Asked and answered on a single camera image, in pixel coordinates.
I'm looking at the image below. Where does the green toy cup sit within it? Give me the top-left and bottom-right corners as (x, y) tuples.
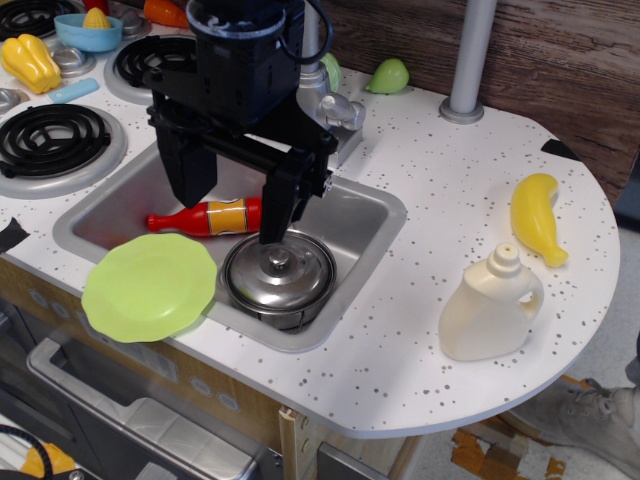
(321, 53), (342, 92)

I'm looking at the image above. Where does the light green plastic plate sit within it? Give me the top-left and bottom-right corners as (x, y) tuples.
(81, 234), (218, 343)

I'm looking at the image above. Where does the steel pot with lid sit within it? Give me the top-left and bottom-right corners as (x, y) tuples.
(221, 230), (337, 331)

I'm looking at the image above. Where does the red toy ketchup bottle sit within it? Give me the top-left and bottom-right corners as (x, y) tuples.
(146, 197), (262, 237)

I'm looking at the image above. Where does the yellow toy bell pepper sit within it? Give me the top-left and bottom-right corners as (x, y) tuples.
(1, 34), (62, 94)

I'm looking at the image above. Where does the cream plastic detergent jug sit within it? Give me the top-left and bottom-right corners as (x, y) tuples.
(438, 243), (544, 361)

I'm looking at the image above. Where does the black stove burner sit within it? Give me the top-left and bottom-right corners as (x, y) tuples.
(115, 35), (196, 88)
(1, 0), (81, 41)
(1, 105), (111, 178)

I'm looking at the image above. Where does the black far stove burner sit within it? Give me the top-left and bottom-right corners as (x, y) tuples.
(1, 0), (81, 41)

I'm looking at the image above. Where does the silver toy faucet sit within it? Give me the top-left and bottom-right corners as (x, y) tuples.
(297, 0), (367, 169)

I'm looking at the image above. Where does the stainless steel sink basin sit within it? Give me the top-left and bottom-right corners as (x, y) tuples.
(53, 145), (407, 352)

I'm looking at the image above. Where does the yellow toy corn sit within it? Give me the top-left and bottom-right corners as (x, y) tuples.
(82, 7), (111, 30)

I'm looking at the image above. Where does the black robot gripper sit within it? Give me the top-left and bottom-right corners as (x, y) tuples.
(146, 1), (337, 244)

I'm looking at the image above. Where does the orange toy carrot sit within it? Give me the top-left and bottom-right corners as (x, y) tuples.
(143, 0), (189, 29)

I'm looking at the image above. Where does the yellow object bottom left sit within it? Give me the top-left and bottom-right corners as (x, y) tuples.
(20, 443), (76, 478)

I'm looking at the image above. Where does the green toy pear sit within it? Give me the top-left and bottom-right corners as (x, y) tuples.
(365, 58), (410, 94)

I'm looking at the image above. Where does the grey sneaker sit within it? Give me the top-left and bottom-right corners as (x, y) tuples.
(510, 378), (639, 479)

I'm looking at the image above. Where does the grey metal pole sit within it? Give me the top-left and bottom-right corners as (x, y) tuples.
(439, 0), (497, 125)

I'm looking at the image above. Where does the light blue plastic bowl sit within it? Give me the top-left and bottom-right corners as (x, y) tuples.
(54, 13), (123, 53)

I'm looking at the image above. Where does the light blue toy handle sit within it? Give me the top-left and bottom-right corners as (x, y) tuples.
(46, 78), (100, 104)

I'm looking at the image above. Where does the yellow toy banana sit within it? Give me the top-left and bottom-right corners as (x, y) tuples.
(510, 173), (569, 268)

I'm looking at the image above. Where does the black front stove burner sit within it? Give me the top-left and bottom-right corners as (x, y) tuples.
(1, 105), (111, 178)

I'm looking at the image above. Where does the black rear stove burner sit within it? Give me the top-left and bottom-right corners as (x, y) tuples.
(115, 35), (196, 88)

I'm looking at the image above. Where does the silver stove knob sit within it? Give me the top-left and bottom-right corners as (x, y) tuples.
(52, 47), (97, 78)

